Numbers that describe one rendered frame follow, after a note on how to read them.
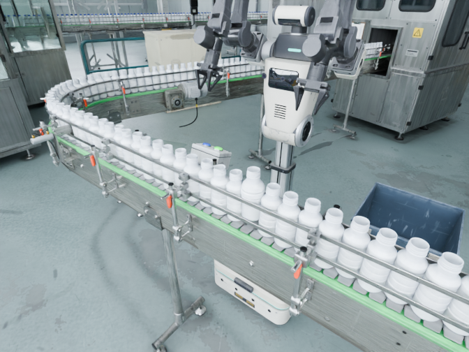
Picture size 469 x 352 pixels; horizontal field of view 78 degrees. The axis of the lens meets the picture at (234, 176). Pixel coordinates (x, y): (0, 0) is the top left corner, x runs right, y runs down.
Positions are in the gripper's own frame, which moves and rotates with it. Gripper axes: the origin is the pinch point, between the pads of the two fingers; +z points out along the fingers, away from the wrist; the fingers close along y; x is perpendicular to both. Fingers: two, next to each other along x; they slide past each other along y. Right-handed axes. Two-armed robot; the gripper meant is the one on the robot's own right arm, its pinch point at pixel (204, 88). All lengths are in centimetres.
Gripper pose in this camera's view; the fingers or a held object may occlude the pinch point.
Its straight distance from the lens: 126.1
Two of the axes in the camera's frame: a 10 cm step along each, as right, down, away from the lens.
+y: 6.9, 3.2, -6.5
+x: 6.8, 0.4, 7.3
